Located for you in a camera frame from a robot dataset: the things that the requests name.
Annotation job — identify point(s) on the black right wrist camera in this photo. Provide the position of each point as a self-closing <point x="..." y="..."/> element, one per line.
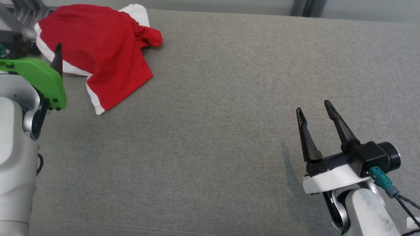
<point x="369" y="155"/>

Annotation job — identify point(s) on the red shorts with white trim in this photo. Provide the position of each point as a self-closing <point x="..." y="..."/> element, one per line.
<point x="98" y="49"/>

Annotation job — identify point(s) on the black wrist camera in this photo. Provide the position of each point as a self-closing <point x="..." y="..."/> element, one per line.
<point x="369" y="155"/>
<point x="16" y="42"/>

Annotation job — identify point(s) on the grey plastic laundry basket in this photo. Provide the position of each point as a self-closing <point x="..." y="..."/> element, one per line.
<point x="19" y="16"/>

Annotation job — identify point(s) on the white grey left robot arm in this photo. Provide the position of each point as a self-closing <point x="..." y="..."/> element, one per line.
<point x="13" y="164"/>

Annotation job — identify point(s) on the grey background post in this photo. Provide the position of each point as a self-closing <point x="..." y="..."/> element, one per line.
<point x="308" y="8"/>

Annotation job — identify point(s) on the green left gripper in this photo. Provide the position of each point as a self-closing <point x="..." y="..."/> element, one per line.
<point x="36" y="73"/>

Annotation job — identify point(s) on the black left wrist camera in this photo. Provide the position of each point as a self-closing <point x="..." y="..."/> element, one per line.
<point x="16" y="42"/>

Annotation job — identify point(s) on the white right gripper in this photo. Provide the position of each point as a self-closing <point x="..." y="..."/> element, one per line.
<point x="331" y="178"/>

